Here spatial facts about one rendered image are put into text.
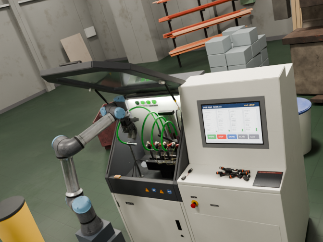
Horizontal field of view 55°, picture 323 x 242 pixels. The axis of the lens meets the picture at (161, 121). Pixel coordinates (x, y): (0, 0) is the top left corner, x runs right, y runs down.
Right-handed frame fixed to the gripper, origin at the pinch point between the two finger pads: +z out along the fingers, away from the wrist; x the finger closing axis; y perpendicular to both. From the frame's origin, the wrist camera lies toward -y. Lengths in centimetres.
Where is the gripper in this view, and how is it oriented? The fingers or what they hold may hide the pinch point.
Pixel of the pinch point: (134, 138)
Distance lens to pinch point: 235.1
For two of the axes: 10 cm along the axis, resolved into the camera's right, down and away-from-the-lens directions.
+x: 8.4, -0.3, -5.4
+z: 2.7, 8.8, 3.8
